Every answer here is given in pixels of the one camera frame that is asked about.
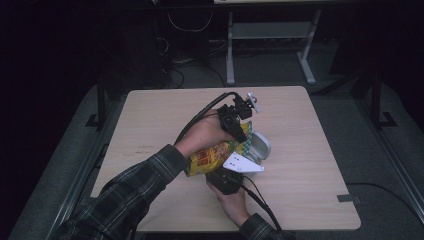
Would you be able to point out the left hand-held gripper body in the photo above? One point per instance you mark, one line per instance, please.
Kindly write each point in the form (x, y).
(233, 113)

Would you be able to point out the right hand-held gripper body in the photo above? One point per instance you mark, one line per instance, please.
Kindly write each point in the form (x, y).
(230, 176)

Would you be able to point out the clear jar with white lid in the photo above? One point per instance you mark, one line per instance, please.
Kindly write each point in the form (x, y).
(260, 146)

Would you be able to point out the yellow spout pouch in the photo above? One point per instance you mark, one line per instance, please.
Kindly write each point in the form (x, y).
(211, 160)

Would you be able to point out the person's right hand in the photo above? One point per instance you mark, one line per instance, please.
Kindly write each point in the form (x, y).
(231, 206)

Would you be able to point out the person's left hand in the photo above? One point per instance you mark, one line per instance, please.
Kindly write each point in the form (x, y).
(203, 136)

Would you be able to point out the grey tape strip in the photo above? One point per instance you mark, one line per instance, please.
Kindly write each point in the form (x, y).
(348, 198)

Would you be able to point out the black metal stand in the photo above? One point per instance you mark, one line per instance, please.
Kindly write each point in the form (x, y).
(101, 100)
(376, 96)

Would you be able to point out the white metal desk frame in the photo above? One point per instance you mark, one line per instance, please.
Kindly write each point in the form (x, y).
(271, 30)

